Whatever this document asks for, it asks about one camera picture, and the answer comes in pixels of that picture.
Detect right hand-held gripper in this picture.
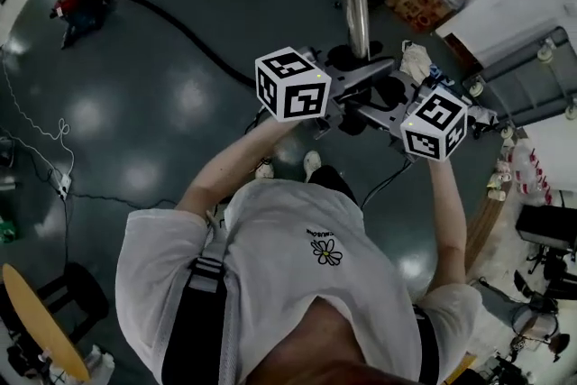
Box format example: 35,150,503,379
360,71,472,162

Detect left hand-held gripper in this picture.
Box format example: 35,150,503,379
255,45,396,136

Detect black vacuum cleaner hose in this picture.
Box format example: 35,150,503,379
92,0,258,89

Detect person's right forearm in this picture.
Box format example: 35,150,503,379
426,157,470,292

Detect person's left forearm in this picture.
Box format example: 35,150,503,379
174,119,301,217

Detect red vacuum cleaner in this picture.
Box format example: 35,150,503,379
49,0,117,50

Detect crumpled white cloth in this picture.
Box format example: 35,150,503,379
399,39,434,82

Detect person's white right shoe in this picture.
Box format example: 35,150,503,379
302,150,322,184

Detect person's black trousers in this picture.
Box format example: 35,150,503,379
306,165,362,208

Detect long wooden board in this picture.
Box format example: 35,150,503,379
463,193,508,280

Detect red white packets heap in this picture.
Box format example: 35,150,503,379
508,139,554,199

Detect white cabinet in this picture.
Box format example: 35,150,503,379
435,0,577,69

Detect white flower print t-shirt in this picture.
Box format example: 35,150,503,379
114,178,483,385

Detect black stool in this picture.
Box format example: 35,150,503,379
35,261,110,346

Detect green box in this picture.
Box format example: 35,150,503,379
0,215,20,243

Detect round wooden table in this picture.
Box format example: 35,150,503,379
2,263,91,383

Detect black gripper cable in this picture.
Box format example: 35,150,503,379
359,160,414,211

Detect grey wheeled metal frame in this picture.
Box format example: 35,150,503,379
462,25,577,136

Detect black grey harness strap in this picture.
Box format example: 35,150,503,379
161,234,235,385
412,304,441,385

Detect thin black floor cable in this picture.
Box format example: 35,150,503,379
65,191,179,211

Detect thin white cable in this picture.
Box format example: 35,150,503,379
0,49,76,177

